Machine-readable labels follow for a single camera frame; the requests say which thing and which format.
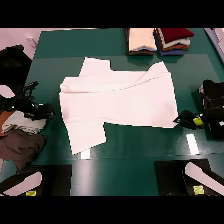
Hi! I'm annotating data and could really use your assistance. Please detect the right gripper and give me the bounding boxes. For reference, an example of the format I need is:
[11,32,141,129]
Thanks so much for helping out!
[172,109,205,131]

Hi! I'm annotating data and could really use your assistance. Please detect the white shirt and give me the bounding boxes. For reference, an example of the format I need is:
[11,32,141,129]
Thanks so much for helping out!
[58,56,179,156]

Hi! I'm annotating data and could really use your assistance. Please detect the blue garment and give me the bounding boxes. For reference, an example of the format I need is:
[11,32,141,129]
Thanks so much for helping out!
[154,29,186,57]

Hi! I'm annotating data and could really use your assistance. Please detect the orange garment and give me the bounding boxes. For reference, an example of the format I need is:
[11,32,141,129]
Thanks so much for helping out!
[160,42,191,52]

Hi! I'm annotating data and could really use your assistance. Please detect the red garment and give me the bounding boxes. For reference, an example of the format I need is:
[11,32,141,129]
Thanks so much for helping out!
[158,28,195,43]

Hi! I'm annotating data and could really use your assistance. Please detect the cream garment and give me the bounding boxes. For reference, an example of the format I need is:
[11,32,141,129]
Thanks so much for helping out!
[127,28,158,54]

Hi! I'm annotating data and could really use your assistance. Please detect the grey garment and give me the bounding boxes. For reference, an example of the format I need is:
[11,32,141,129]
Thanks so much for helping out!
[1,110,48,136]

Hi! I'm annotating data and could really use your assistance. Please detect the brown garment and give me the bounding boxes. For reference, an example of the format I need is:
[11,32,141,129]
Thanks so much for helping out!
[0,129,47,171]

